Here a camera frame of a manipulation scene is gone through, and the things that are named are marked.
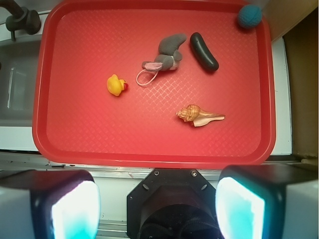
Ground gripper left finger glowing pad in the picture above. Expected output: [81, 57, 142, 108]
[0, 170, 101, 239]

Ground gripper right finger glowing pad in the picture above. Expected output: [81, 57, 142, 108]
[215, 164, 319, 239]

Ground yellow rubber duck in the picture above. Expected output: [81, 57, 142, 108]
[107, 74, 129, 97]

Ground orange conch shell toy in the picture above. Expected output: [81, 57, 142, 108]
[176, 104, 226, 127]

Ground red plastic tray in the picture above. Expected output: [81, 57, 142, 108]
[32, 0, 276, 169]

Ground grey toy sink basin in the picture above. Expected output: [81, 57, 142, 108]
[0, 40, 40, 127]

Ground dark green toy cucumber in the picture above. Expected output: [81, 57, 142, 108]
[190, 32, 219, 72]

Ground grey plush elephant toy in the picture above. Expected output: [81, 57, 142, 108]
[136, 33, 187, 87]

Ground teal knitted ball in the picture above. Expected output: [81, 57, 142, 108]
[237, 4, 263, 29]

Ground dark metal faucet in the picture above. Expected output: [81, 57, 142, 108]
[0, 0, 42, 41]

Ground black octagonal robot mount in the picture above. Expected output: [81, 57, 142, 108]
[127, 168, 222, 239]

